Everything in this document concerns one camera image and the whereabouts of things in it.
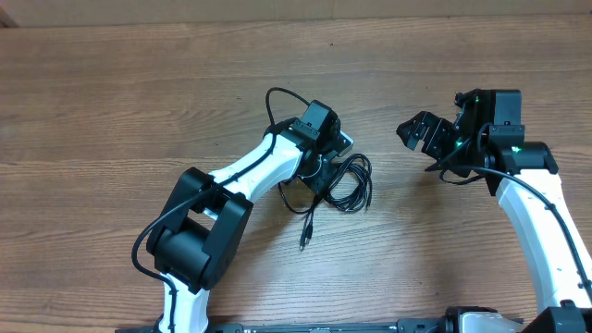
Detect black cable bundle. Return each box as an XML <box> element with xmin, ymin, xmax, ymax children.
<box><xmin>277</xmin><ymin>153</ymin><xmax>374</xmax><ymax>252</ymax></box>

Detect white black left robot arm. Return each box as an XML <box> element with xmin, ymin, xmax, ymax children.
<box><xmin>146</xmin><ymin>100</ymin><xmax>352</xmax><ymax>332</ymax></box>

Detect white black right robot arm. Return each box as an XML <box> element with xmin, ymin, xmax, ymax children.
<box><xmin>396</xmin><ymin>89</ymin><xmax>591</xmax><ymax>332</ymax></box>

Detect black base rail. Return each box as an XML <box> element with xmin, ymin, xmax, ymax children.
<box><xmin>205</xmin><ymin>318</ymin><xmax>453</xmax><ymax>333</ymax></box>

